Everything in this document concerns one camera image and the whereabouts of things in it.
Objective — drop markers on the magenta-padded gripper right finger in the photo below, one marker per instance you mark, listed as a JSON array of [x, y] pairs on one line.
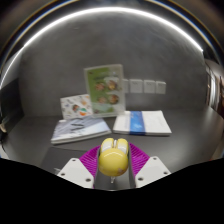
[[150, 170]]

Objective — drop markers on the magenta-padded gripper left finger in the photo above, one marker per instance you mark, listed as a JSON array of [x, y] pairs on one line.
[[77, 171]]

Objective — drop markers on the green standing picture book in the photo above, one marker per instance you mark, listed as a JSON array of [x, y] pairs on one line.
[[105, 90]]

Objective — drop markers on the white book with blue band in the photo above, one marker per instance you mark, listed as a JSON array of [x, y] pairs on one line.
[[141, 122]]

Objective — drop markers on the white wall socket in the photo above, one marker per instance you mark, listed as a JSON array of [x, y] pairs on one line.
[[160, 87], [149, 86], [136, 86], [125, 86]]

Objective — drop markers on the white illustrated picture book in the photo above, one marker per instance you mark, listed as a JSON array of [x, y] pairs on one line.
[[76, 106]]

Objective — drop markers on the grey striped book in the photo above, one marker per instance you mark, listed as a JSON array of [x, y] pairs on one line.
[[79, 128]]

